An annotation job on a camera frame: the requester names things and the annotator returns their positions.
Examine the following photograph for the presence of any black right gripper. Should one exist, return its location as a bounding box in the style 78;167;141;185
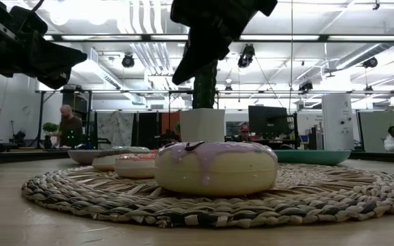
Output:
170;0;278;85

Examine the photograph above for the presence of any white column cabinet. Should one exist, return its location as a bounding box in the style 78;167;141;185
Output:
321;94;354;151

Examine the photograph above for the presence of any large mint frosted donut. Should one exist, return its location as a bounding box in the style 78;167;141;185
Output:
114;146;150;153

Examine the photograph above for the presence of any round woven straw placemat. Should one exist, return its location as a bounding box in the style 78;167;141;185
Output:
21;162;394;229

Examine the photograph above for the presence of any lilac plate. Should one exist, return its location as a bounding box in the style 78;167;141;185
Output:
67;149;116;167

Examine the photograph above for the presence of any black computer monitor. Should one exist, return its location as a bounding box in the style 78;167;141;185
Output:
248;105;289;139

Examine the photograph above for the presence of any small green potted plant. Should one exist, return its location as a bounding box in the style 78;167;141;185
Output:
42;122;60;150

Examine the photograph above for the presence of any pink sprinkled donut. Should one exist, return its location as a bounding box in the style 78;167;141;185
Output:
114;152;157;180

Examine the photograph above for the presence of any white hexagonal plant pot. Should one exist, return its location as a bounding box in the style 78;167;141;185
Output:
179;108;226;144

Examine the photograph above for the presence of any grey partition panel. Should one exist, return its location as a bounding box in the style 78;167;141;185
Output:
358;111;394;154

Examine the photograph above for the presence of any patterned grey curtain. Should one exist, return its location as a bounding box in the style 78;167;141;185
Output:
96;111;135;148

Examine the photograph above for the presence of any black ceiling camera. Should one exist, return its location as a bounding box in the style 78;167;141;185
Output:
298;80;313;94
361;56;378;69
121;53;135;68
237;43;256;69

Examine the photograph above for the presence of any large purple frosted donut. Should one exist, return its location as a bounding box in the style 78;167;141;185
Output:
154;141;279;197

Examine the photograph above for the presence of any black overhead frame beam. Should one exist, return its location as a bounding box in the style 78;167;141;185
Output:
42;33;394;44

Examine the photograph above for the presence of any teal plate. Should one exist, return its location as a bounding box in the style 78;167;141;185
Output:
274;149;352;167

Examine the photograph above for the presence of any black aluminium table frame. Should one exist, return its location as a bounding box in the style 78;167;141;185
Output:
0;149;394;165

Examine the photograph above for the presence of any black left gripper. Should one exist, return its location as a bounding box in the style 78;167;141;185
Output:
0;0;88;90

